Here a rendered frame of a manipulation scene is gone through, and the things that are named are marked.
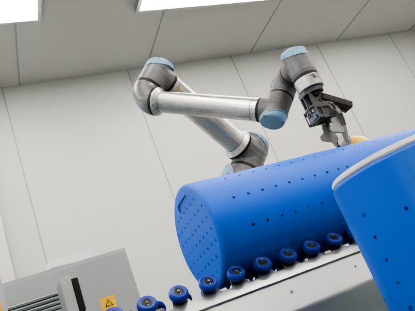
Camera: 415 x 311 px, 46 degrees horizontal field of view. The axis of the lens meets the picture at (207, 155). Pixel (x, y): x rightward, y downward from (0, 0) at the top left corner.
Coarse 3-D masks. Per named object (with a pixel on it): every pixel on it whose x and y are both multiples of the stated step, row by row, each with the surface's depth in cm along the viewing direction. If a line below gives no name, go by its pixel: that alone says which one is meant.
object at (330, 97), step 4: (324, 96) 160; (328, 96) 160; (332, 96) 161; (336, 96) 162; (324, 100) 160; (328, 100) 160; (332, 100) 160; (336, 100) 161; (340, 100) 161; (344, 100) 162; (348, 100) 162; (336, 104) 162; (340, 104) 161; (344, 104) 161; (348, 104) 162; (352, 104) 162; (340, 108) 163; (344, 108) 162; (348, 108) 163; (344, 112) 165
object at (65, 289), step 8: (64, 280) 106; (72, 280) 107; (64, 288) 105; (72, 288) 106; (80, 288) 107; (64, 296) 105; (72, 296) 105; (80, 296) 106; (64, 304) 106; (72, 304) 104; (80, 304) 106
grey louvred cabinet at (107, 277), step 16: (96, 256) 260; (112, 256) 260; (48, 272) 249; (64, 272) 250; (80, 272) 252; (96, 272) 254; (112, 272) 257; (128, 272) 259; (16, 288) 240; (32, 288) 242; (48, 288) 244; (96, 288) 251; (112, 288) 253; (128, 288) 256; (16, 304) 237; (32, 304) 238; (48, 304) 240; (96, 304) 247; (112, 304) 250; (128, 304) 252
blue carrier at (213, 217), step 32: (288, 160) 137; (320, 160) 136; (352, 160) 137; (192, 192) 122; (224, 192) 120; (256, 192) 122; (288, 192) 124; (320, 192) 127; (192, 224) 126; (224, 224) 114; (256, 224) 118; (288, 224) 121; (320, 224) 126; (192, 256) 131; (224, 256) 114; (256, 256) 118
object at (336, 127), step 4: (336, 116) 157; (332, 120) 156; (336, 120) 156; (332, 124) 155; (336, 124) 156; (340, 124) 155; (332, 128) 154; (336, 128) 154; (340, 128) 155; (344, 128) 155; (336, 132) 154; (340, 132) 154; (344, 132) 154; (344, 136) 155
